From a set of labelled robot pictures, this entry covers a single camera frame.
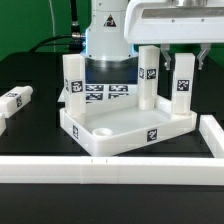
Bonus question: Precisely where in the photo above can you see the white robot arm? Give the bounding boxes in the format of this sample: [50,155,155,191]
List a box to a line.
[83,0,224,84]

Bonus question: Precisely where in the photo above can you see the white obstacle rail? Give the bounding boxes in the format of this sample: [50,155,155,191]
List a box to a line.
[199,115,224,159]
[0,156,224,186]

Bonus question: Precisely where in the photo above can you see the white thin cable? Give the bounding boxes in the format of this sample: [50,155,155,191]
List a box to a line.
[48,0,57,38]

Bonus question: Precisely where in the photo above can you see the black cable with connector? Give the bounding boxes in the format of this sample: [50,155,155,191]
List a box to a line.
[27,0,88,54]

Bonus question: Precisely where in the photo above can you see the white desk top tray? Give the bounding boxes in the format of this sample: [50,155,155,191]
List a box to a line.
[60,94,197,157]

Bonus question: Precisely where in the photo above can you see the white right obstacle rail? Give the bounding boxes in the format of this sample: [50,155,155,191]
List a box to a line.
[199,115,224,159]

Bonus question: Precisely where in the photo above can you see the white marker base plate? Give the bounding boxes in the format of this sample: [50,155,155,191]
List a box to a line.
[57,83,140,104]

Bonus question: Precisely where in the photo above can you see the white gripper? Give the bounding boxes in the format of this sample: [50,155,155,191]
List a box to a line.
[124,0,224,70]

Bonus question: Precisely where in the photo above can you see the white front obstacle rail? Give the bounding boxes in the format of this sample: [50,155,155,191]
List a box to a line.
[0,156,224,186]

